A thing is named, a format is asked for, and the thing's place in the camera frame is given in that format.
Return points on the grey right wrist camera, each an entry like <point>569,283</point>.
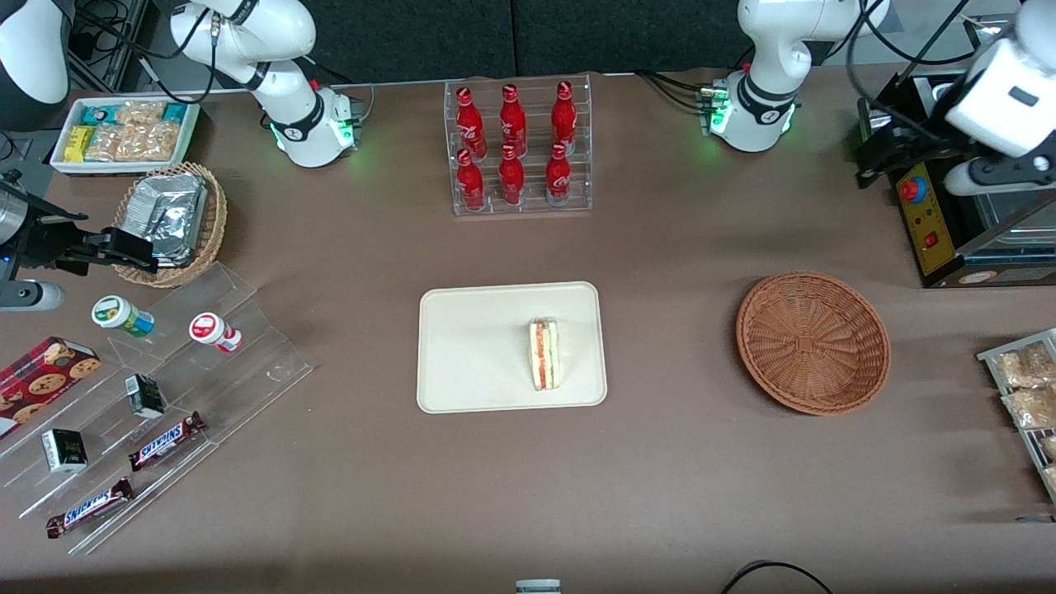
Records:
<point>29,295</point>

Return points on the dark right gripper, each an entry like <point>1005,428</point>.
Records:
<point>43,239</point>

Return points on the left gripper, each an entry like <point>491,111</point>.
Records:
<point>906,134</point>

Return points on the triangle sandwich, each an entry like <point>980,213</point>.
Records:
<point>544,356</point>

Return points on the cream plastic tray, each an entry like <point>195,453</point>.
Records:
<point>478,355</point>

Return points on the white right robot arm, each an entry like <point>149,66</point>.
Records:
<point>247,33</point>

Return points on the clear bag of nuts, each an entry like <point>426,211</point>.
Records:
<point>148,142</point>
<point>140,111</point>

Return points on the green lid snack cup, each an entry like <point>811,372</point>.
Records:
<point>120,315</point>

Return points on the clear acrylic step display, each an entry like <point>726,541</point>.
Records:
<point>247,371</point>

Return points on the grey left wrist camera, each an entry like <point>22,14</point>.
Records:
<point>969,177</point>

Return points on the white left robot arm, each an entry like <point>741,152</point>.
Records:
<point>771,49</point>

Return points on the round brown wicker basket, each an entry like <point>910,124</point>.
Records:
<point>813,342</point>

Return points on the brown snickers bar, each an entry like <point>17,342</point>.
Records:
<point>165,441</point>
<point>89,507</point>

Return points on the white rectangular snack tray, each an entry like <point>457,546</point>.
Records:
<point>58,161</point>

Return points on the yellow snack packet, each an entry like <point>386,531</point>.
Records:
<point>78,143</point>

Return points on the clear bag of crackers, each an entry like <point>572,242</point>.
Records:
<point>1027,365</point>
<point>1033,407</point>

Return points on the small black carton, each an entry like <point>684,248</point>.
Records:
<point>64,450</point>
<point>145,396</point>

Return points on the tray of packaged snacks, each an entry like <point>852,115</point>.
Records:
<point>990,356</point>

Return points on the small light wicker basket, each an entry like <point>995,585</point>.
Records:
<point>210,235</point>

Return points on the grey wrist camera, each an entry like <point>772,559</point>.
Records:
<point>29,295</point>
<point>969,177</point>

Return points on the red cookie box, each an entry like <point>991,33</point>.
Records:
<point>41,379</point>

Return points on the clear acrylic bottle rack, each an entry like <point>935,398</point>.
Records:
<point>532,202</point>

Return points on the grey metal object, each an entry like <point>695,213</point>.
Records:
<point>538,586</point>

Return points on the red lid snack cup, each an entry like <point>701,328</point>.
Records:
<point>210,330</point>

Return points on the red cola bottle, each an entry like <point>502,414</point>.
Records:
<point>512,122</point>
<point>564,117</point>
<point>558,177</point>
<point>470,186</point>
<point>471,124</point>
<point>511,180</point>

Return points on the teal snack packet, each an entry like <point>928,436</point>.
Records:
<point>175,112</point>
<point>97,115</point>

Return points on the silver foil packet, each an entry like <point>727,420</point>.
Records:
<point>169,214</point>

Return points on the black appliance with yellow panel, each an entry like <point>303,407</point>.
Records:
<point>924,227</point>

